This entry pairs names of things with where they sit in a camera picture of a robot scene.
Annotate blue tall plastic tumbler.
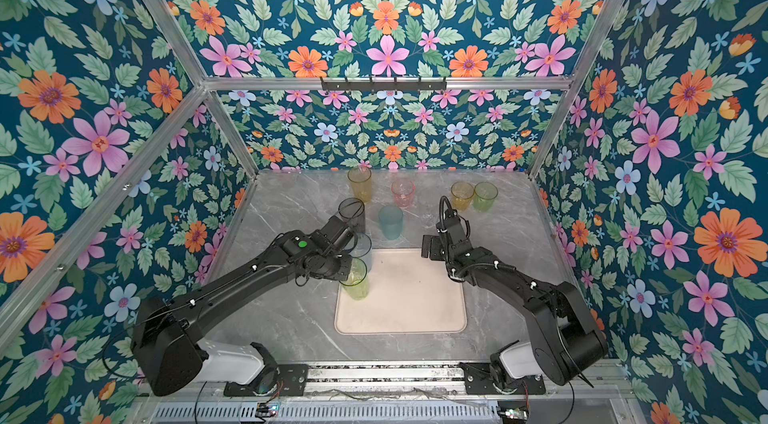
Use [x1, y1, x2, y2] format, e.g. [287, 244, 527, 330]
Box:
[349, 233, 373, 272]

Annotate green tall plastic tumbler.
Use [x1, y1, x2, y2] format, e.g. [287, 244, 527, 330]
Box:
[340, 257, 369, 300]

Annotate grey smoked plastic tumbler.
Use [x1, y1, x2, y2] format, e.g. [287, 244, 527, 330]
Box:
[337, 197, 366, 234]

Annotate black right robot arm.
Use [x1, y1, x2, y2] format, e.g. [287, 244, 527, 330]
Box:
[421, 208, 609, 392]

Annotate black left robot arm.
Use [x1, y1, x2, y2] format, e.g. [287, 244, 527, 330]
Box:
[130, 203, 365, 397]

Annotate beige plastic tray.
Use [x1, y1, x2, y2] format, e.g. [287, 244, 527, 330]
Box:
[334, 248, 467, 335]

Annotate amber short plastic cup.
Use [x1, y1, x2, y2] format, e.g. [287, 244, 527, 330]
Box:
[450, 181, 475, 211]

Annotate light green short plastic cup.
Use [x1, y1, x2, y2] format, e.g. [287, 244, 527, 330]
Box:
[473, 181, 499, 212]

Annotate pink short plastic cup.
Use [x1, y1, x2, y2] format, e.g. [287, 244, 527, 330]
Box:
[391, 178, 416, 208]

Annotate teal textured plastic cup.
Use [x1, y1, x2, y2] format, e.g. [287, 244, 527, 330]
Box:
[378, 204, 404, 240]

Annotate yellow tall plastic tumbler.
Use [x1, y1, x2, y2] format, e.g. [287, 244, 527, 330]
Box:
[347, 166, 373, 203]

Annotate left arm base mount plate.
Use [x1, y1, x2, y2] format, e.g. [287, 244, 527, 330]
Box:
[223, 364, 309, 398]

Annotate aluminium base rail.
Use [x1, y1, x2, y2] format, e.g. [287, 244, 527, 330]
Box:
[126, 360, 648, 423]

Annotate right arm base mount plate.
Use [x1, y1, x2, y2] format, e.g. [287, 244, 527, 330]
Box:
[459, 362, 546, 396]

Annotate black hook rail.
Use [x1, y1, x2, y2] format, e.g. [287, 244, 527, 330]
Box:
[320, 78, 448, 92]

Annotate aluminium left frame bar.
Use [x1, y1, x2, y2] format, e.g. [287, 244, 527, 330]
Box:
[1, 84, 207, 354]

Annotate aluminium frame bar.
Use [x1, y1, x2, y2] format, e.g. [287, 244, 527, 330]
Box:
[1, 84, 207, 354]
[203, 76, 573, 92]

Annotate aluminium top frame bar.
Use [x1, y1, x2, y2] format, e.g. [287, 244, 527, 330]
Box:
[203, 76, 573, 92]

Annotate aluminium frame corner post right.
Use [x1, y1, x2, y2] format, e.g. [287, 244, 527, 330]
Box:
[528, 0, 625, 181]

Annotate aluminium frame corner post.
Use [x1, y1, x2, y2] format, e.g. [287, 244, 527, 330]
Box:
[142, 0, 258, 180]
[528, 0, 625, 181]

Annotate aluminium frame corner post left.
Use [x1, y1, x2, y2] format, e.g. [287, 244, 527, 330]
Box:
[142, 0, 258, 180]

